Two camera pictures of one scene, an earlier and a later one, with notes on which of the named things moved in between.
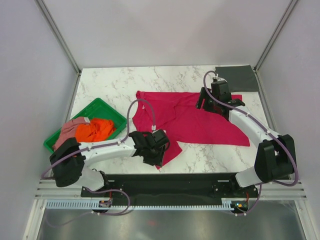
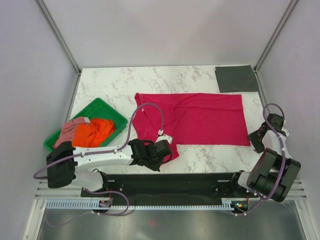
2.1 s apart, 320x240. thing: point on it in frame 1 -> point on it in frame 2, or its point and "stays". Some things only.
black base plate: [164, 187] stays
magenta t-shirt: [177, 117] stays
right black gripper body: [210, 105] -> [258, 145]
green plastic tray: [98, 109] stays
